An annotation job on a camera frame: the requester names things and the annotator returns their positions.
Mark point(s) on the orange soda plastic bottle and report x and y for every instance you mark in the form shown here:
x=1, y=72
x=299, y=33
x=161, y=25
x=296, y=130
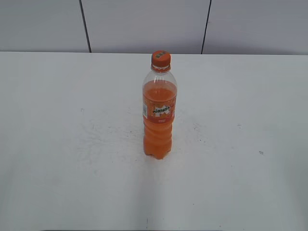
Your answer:
x=159, y=94

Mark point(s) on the orange bottle cap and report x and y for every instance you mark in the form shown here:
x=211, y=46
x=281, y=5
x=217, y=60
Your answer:
x=161, y=59

